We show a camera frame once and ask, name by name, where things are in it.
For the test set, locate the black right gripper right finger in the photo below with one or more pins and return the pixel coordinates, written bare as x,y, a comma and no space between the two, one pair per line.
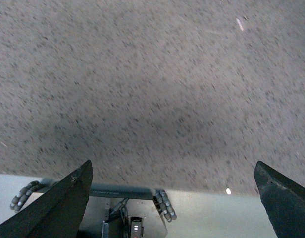
283,200

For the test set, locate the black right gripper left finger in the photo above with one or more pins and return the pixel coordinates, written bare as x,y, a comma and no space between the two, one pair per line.
57,213

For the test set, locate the robot mobile base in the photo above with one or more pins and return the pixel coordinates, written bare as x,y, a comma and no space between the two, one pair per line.
113,211

